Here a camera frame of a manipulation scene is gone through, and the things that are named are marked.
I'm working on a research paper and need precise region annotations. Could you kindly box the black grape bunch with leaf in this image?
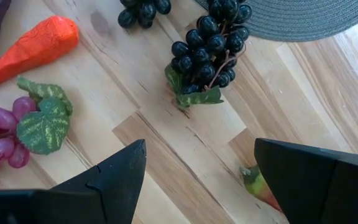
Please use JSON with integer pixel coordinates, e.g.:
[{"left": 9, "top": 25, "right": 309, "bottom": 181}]
[{"left": 163, "top": 0, "right": 253, "bottom": 110}]

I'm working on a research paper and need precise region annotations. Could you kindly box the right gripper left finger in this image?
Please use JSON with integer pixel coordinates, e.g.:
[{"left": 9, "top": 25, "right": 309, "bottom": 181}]
[{"left": 0, "top": 139, "right": 147, "bottom": 224}]

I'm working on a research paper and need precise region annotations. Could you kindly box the grey round woven placemat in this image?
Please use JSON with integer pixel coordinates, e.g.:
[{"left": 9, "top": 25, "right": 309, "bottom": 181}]
[{"left": 194, "top": 0, "right": 358, "bottom": 43}]

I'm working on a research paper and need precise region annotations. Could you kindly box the red green chili pepper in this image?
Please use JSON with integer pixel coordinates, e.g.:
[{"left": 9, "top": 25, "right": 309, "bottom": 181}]
[{"left": 239, "top": 164, "right": 284, "bottom": 214}]

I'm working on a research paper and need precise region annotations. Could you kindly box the pink grape bunch with leaves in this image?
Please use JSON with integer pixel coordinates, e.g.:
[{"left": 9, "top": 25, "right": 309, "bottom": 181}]
[{"left": 0, "top": 76, "right": 74, "bottom": 187}]

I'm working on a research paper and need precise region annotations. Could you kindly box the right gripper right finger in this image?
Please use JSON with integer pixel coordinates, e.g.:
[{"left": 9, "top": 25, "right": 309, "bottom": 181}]
[{"left": 254, "top": 138, "right": 358, "bottom": 224}]

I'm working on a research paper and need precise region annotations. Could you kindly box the orange carrot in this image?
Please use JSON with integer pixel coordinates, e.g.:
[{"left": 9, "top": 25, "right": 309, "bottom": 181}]
[{"left": 0, "top": 14, "right": 80, "bottom": 93}]

